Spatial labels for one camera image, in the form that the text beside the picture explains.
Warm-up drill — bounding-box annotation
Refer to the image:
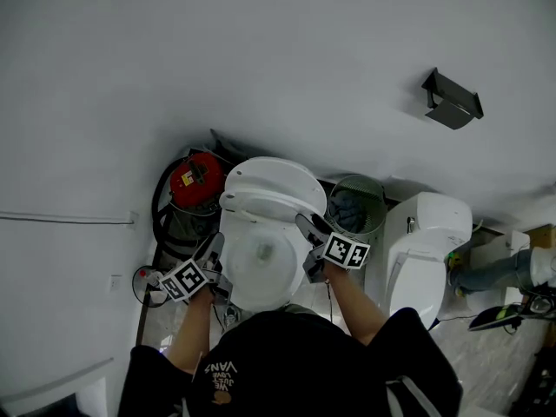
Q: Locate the person's shoe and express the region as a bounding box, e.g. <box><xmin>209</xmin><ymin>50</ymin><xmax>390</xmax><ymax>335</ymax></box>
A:
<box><xmin>446</xmin><ymin>252</ymin><xmax>466</xmax><ymax>299</ymax></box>
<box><xmin>222</xmin><ymin>305</ymin><xmax>242</xmax><ymax>329</ymax></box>

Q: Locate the person's right leg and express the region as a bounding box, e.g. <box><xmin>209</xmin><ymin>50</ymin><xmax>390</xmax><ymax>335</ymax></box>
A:
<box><xmin>281</xmin><ymin>302</ymin><xmax>321</xmax><ymax>317</ymax></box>

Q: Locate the black wall paper holder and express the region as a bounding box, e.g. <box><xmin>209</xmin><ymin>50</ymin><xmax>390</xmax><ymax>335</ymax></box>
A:
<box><xmin>420</xmin><ymin>67</ymin><xmax>485</xmax><ymax>131</ymax></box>

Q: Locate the person's right forearm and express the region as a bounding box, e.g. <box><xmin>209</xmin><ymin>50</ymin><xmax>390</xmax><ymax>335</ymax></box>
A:
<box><xmin>322</xmin><ymin>267</ymin><xmax>390</xmax><ymax>348</ymax></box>

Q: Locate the white wall cable conduit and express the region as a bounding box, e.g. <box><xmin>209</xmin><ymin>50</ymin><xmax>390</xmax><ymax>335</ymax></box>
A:
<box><xmin>0</xmin><ymin>209</ymin><xmax>141</xmax><ymax>231</ymax></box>

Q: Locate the person's left shoe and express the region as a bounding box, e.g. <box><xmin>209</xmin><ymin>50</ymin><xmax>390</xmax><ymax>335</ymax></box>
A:
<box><xmin>222</xmin><ymin>305</ymin><xmax>242</xmax><ymax>329</ymax></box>

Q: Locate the brown wooden board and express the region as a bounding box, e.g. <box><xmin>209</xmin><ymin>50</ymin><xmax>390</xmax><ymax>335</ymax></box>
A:
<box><xmin>523</xmin><ymin>223</ymin><xmax>556</xmax><ymax>249</ymax></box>

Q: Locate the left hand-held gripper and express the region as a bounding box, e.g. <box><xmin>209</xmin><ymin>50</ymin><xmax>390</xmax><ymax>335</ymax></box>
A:
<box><xmin>158</xmin><ymin>231</ymin><xmax>235</xmax><ymax>307</ymax></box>

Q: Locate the metal mesh waste basket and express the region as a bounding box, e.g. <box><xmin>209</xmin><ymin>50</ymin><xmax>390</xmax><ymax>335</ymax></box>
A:
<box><xmin>325</xmin><ymin>173</ymin><xmax>388</xmax><ymax>236</ymax></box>

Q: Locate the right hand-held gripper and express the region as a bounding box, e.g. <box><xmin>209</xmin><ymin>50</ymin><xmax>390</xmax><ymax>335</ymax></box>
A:
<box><xmin>295</xmin><ymin>213</ymin><xmax>372</xmax><ymax>284</ymax></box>

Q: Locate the person's left forearm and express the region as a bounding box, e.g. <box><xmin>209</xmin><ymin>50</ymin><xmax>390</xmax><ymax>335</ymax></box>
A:
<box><xmin>166</xmin><ymin>290</ymin><xmax>216</xmax><ymax>376</ymax></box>

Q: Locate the clear bottle with red cap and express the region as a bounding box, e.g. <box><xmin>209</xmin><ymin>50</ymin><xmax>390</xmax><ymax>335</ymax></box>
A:
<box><xmin>137</xmin><ymin>268</ymin><xmax>169</xmax><ymax>302</ymax></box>

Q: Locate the person's black T-shirt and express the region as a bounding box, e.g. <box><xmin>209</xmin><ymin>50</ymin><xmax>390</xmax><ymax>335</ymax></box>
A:
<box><xmin>116</xmin><ymin>305</ymin><xmax>464</xmax><ymax>417</ymax></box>

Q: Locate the blue cloth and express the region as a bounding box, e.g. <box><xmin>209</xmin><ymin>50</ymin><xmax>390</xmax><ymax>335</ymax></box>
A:
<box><xmin>328</xmin><ymin>189</ymin><xmax>367</xmax><ymax>230</ymax></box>

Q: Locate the white rounded smart toilet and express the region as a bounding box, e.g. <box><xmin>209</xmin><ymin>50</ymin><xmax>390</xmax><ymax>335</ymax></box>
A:
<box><xmin>383</xmin><ymin>190</ymin><xmax>474</xmax><ymax>330</ymax></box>

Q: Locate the white toilet bowl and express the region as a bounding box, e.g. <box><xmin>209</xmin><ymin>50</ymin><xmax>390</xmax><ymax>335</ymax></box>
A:
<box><xmin>218</xmin><ymin>208</ymin><xmax>308</xmax><ymax>314</ymax></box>

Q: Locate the person's leg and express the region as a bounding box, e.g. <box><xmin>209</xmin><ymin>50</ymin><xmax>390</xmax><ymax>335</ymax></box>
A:
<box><xmin>281</xmin><ymin>302</ymin><xmax>321</xmax><ymax>317</ymax></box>
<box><xmin>449</xmin><ymin>248</ymin><xmax>538</xmax><ymax>296</ymax></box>

